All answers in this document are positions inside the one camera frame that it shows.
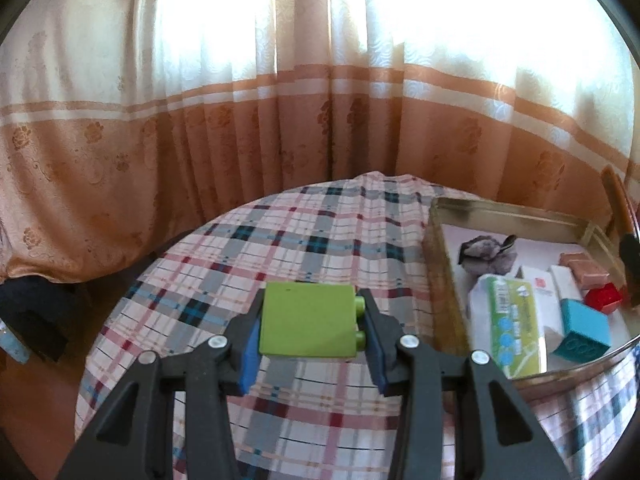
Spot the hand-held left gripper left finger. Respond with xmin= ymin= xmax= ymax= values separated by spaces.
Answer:
xmin=57 ymin=287 xmax=266 ymax=480

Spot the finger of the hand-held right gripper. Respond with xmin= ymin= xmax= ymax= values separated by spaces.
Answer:
xmin=619 ymin=232 xmax=640 ymax=308

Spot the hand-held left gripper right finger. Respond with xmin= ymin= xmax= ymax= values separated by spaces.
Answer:
xmin=357 ymin=287 xmax=573 ymax=480

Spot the red toy block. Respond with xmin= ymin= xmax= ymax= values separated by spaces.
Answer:
xmin=585 ymin=282 xmax=625 ymax=316

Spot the copper coloured small box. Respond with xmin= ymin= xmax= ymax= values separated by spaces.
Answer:
xmin=559 ymin=251 xmax=611 ymax=286

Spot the white charger plug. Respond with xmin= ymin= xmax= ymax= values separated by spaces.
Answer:
xmin=550 ymin=265 xmax=583 ymax=303

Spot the green toy block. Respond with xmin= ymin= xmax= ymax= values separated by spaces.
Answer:
xmin=257 ymin=281 xmax=368 ymax=361

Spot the brown comb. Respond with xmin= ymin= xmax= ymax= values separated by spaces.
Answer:
xmin=601 ymin=164 xmax=637 ymax=241

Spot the blue toy block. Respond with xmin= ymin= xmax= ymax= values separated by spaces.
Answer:
xmin=551 ymin=298 xmax=613 ymax=362

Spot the white cardboard box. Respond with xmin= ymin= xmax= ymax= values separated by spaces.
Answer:
xmin=515 ymin=264 xmax=566 ymax=341

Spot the gold rectangular tin box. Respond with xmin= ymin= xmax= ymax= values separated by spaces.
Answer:
xmin=421 ymin=196 xmax=640 ymax=403

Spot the clear box with green label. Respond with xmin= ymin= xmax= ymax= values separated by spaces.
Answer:
xmin=467 ymin=274 xmax=548 ymax=380

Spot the grey sequined hair clip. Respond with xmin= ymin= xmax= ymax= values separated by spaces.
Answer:
xmin=457 ymin=234 xmax=518 ymax=276

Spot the white paper liner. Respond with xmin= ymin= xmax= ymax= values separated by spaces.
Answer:
xmin=442 ymin=225 xmax=631 ymax=361

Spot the dark cloth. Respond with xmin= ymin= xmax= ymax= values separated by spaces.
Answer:
xmin=0 ymin=277 xmax=86 ymax=361

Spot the light blue patterned container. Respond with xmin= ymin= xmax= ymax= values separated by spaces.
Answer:
xmin=0 ymin=320 xmax=31 ymax=363

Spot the cream and orange floral curtain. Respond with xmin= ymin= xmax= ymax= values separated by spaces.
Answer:
xmin=0 ymin=0 xmax=640 ymax=286

